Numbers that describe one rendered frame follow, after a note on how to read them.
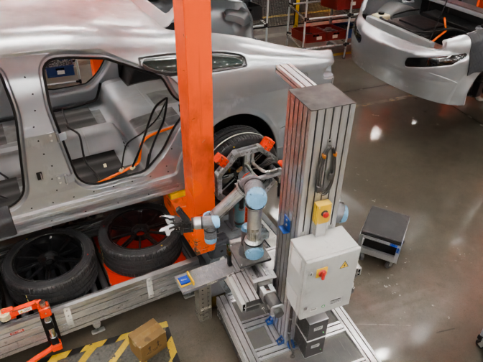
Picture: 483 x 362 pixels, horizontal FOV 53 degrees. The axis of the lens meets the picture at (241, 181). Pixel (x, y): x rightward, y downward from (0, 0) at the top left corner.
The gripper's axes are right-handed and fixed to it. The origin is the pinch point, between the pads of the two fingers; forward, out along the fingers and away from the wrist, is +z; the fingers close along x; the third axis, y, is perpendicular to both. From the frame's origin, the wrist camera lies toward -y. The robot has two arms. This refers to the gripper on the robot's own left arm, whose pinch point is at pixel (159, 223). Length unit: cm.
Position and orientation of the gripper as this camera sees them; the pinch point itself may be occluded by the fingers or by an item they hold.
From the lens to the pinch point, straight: 285.2
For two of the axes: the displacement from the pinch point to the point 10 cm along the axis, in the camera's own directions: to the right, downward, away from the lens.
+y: 0.1, 8.8, 4.7
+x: -1.3, -4.7, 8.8
